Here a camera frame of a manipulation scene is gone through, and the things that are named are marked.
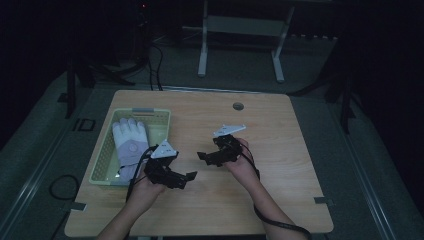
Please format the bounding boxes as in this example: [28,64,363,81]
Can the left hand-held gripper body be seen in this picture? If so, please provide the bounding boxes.
[143,139,188,190]

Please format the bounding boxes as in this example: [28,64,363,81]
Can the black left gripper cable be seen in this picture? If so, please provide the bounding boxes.
[125,144,158,203]

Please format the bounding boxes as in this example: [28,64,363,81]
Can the purple and white winter glove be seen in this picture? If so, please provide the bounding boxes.
[111,117,150,183]

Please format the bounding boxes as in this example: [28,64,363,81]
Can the black metal stand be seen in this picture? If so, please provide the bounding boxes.
[57,59,136,120]
[323,64,357,135]

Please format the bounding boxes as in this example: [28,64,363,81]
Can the black looped floor cable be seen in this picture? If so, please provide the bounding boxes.
[48,174,81,202]

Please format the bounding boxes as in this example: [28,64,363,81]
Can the black hanging cables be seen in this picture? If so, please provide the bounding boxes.
[145,41,165,92]

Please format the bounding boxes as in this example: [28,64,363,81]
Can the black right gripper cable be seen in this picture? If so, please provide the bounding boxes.
[239,149,313,240]

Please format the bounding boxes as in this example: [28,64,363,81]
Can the light green plastic basket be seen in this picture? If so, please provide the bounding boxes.
[88,107,172,188]

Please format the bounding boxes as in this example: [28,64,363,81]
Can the person's left hand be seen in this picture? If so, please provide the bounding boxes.
[127,166,167,210]

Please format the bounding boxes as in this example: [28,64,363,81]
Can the black rectangular floor frame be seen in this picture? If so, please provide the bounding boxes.
[72,117,97,133]

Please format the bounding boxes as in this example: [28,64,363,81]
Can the white metal stand frame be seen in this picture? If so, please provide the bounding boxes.
[182,0,296,84]

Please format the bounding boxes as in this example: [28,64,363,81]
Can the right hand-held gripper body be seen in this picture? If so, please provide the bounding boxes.
[205,124,247,168]

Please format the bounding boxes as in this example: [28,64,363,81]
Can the person's right hand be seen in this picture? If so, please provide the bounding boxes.
[223,137,262,190]

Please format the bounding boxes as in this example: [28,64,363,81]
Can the dark equipment with red light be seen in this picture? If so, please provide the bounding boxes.
[134,0,152,64]

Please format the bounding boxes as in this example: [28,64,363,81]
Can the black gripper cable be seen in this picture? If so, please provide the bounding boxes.
[239,149,313,240]
[125,144,158,203]

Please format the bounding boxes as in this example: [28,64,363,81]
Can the grey floor rail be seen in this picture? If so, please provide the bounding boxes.
[0,114,79,234]
[344,138,399,240]

